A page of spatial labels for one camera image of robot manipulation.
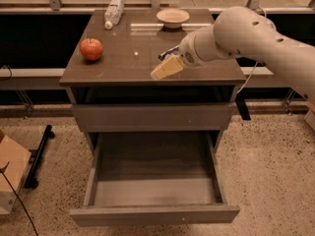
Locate clear plastic water bottle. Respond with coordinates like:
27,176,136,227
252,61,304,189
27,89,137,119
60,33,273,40
104,0,124,30

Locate red apple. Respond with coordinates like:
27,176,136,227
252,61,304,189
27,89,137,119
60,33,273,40
80,38,103,61

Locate white ceramic bowl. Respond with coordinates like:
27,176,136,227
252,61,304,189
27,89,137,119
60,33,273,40
157,9,190,29

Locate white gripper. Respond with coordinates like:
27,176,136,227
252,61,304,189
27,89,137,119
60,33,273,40
151,29,214,80

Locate white cable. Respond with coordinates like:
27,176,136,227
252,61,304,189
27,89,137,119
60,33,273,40
235,61,260,95

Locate open grey middle drawer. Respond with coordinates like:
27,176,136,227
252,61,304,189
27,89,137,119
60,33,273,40
70,131,240,226

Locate closed grey top drawer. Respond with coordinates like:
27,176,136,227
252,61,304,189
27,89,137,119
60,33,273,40
72,103,235,133

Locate black floor cable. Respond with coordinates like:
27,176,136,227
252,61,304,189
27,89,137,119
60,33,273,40
0,175,39,236

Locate grey drawer cabinet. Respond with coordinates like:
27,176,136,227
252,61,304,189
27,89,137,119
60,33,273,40
60,9,245,148

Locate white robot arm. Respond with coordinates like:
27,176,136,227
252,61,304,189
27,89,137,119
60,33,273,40
151,7,315,104

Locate blue rxbar blueberry wrapper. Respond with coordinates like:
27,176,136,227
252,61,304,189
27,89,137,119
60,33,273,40
158,46,179,61

